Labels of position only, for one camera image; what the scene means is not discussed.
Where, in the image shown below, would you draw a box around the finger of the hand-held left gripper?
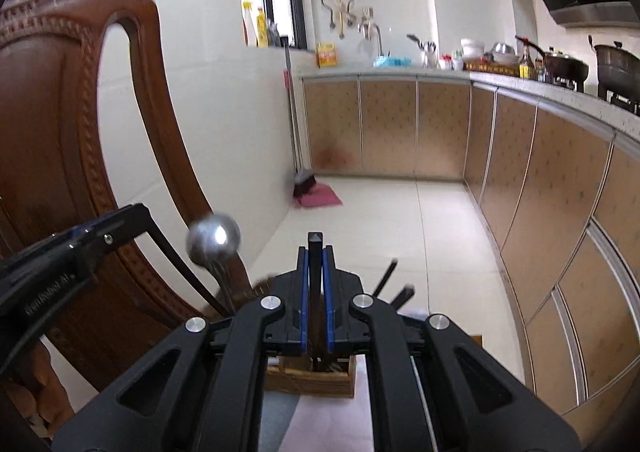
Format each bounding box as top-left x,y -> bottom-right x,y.
55,204 -> 152,263
0,227 -> 96,280

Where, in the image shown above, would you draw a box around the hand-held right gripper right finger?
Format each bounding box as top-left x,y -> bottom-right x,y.
322,246 -> 581,452

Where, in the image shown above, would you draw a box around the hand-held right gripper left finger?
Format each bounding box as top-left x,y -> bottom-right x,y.
52,247 -> 308,452

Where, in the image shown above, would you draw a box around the black chopstick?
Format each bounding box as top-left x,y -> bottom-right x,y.
389,284 -> 417,310
307,232 -> 326,368
371,258 -> 399,297
149,224 -> 226,318

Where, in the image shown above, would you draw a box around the brown slatted utensil holder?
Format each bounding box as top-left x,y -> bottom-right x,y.
264,354 -> 358,399

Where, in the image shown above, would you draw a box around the round metal spoon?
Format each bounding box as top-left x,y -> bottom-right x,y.
186,213 -> 242,318

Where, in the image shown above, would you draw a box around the pink floor cloth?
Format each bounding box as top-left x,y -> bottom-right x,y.
295,183 -> 344,209

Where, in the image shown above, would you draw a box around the carved wooden chair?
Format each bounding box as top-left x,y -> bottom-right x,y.
0,0 -> 271,433

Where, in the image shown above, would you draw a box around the broom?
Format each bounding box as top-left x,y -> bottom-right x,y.
282,37 -> 317,198

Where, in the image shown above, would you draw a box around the striped grey pink seat cloth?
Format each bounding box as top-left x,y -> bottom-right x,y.
260,392 -> 376,452

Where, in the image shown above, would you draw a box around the yellow box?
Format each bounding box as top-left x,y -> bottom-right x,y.
316,43 -> 340,69

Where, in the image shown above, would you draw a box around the yellow bottle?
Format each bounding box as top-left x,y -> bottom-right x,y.
256,7 -> 270,49

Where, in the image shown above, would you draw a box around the utensil cup with ladle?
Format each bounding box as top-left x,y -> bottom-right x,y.
407,34 -> 440,69

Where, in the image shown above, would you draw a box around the metal faucet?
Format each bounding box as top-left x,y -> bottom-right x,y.
357,7 -> 386,58

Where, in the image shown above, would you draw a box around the woven tray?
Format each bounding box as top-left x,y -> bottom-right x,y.
462,59 -> 521,78

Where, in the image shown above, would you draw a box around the water heater pipes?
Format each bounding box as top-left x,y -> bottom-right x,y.
320,0 -> 361,40

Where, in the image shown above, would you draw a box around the metal bowl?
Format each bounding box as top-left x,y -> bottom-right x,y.
490,41 -> 518,64

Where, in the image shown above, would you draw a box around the dark sauce bottle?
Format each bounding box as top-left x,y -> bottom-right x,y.
518,44 -> 535,79

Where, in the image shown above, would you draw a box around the black wok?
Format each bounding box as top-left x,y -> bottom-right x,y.
515,35 -> 590,83

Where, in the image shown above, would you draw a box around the gas stove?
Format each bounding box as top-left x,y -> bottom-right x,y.
550,74 -> 640,115

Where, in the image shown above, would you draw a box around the dark stockpot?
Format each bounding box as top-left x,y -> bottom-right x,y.
587,34 -> 640,90

